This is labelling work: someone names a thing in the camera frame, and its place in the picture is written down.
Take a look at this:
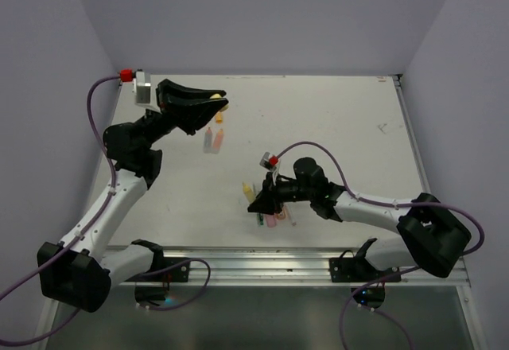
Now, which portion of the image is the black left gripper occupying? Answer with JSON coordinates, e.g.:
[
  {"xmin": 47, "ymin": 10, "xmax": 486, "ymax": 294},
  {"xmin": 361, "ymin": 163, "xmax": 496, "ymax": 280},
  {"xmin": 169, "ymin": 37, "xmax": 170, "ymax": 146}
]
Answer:
[{"xmin": 136, "ymin": 79, "xmax": 227, "ymax": 150}]

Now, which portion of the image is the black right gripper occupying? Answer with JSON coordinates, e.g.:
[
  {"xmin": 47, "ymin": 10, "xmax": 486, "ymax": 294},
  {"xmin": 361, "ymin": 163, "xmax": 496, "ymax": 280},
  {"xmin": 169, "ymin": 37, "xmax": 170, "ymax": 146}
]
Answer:
[{"xmin": 248, "ymin": 170, "xmax": 314, "ymax": 214}]

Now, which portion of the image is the yellow highlighter marker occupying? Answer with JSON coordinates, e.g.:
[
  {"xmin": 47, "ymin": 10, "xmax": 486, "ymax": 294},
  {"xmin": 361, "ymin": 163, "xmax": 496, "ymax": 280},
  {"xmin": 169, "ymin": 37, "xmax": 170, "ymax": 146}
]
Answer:
[{"xmin": 243, "ymin": 182, "xmax": 255, "ymax": 204}]

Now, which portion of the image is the yellow marker cap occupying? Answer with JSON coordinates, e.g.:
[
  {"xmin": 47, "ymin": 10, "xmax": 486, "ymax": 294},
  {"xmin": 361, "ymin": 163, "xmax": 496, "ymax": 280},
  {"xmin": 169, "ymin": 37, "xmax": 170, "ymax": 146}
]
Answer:
[{"xmin": 210, "ymin": 93, "xmax": 228, "ymax": 113}]

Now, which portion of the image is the white marker with peach tip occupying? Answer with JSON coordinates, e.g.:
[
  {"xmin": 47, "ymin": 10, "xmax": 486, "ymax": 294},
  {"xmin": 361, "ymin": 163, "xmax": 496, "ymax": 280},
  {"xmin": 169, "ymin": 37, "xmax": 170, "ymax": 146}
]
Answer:
[{"xmin": 203, "ymin": 127, "xmax": 213, "ymax": 154}]

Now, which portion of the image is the orange highlighter marker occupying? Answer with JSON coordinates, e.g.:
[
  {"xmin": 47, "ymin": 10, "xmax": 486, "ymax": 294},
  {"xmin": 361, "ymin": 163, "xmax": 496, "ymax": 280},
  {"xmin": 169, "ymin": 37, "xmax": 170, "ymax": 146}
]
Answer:
[{"xmin": 212, "ymin": 129, "xmax": 224, "ymax": 154}]

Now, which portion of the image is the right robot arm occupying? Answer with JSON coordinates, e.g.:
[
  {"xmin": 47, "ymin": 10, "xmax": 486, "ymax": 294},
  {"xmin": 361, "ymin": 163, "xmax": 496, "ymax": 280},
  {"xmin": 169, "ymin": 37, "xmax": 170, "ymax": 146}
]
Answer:
[{"xmin": 247, "ymin": 157, "xmax": 472, "ymax": 281}]

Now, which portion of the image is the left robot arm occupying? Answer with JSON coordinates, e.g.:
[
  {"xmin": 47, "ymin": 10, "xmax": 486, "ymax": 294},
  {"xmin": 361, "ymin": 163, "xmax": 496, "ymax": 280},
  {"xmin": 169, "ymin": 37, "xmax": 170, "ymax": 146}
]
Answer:
[{"xmin": 37, "ymin": 80, "xmax": 228, "ymax": 313}]

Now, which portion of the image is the white pen with tan cap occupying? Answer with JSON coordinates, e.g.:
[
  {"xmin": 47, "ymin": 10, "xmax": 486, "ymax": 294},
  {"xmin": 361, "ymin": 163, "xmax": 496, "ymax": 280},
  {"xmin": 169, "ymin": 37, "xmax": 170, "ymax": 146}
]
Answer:
[{"xmin": 286, "ymin": 204, "xmax": 297, "ymax": 227}]

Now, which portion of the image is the orange clear highlighter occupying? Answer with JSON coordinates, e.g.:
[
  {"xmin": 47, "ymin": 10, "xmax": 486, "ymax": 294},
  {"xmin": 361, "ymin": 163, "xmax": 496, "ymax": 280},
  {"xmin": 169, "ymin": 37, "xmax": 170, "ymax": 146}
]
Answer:
[{"xmin": 274, "ymin": 205, "xmax": 288, "ymax": 220}]

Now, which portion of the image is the pink highlighter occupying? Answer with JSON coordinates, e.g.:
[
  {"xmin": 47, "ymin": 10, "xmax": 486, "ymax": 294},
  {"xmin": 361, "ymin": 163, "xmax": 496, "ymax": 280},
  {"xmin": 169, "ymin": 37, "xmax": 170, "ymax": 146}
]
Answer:
[{"xmin": 264, "ymin": 215, "xmax": 277, "ymax": 228}]

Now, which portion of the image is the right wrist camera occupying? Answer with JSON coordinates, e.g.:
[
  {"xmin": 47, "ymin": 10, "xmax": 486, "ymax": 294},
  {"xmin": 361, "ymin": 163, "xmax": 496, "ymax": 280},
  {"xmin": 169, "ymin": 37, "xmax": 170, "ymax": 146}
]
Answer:
[{"xmin": 260, "ymin": 152, "xmax": 279, "ymax": 171}]

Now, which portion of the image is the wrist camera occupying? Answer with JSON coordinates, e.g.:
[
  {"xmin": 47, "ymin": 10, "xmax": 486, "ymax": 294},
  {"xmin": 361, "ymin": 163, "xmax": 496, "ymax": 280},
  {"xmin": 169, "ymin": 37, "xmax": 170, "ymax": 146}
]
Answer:
[
  {"xmin": 133, "ymin": 70, "xmax": 152, "ymax": 106},
  {"xmin": 260, "ymin": 152, "xmax": 279, "ymax": 171}
]

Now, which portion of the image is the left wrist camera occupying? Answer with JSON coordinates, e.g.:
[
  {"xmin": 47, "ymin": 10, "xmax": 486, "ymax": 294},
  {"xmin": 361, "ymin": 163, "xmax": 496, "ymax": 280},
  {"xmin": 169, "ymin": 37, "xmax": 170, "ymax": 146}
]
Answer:
[{"xmin": 133, "ymin": 70, "xmax": 152, "ymax": 106}]

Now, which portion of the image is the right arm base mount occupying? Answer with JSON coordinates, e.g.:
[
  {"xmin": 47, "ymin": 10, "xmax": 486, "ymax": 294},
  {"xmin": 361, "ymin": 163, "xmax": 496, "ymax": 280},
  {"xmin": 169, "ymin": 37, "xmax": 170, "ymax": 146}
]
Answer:
[{"xmin": 328, "ymin": 239, "xmax": 401, "ymax": 309}]

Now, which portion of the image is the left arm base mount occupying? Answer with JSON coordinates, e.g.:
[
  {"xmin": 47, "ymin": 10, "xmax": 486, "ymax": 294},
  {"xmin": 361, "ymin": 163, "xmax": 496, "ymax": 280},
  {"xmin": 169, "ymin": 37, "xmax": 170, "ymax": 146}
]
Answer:
[{"xmin": 124, "ymin": 239, "xmax": 193, "ymax": 312}]

